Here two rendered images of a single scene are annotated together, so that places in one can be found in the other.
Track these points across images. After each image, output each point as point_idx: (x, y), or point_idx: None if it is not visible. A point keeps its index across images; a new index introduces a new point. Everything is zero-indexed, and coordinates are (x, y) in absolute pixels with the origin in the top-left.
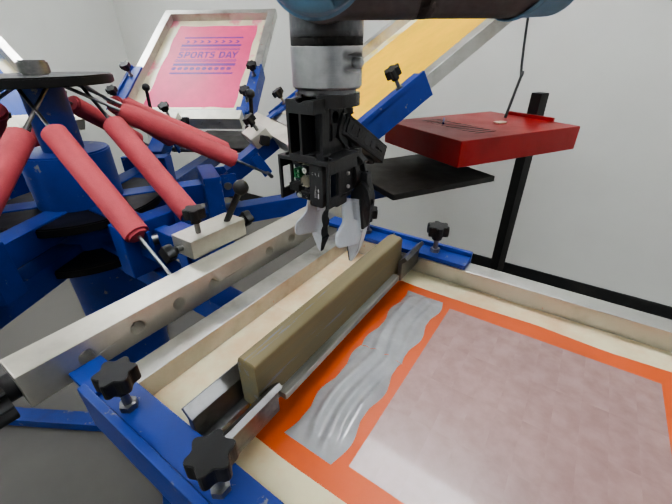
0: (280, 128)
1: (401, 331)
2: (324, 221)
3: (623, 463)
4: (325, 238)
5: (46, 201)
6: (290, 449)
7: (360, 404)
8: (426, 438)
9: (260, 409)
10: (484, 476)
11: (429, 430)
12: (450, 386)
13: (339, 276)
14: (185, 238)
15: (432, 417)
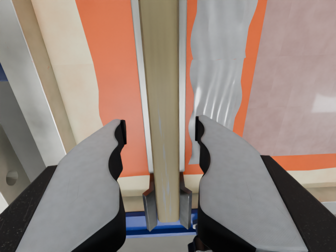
0: None
1: (230, 5)
2: (118, 168)
3: None
4: (125, 132)
5: None
6: (199, 168)
7: (228, 124)
8: (284, 115)
9: (191, 207)
10: (326, 117)
11: (285, 108)
12: (300, 54)
13: (150, 72)
14: None
15: (286, 97)
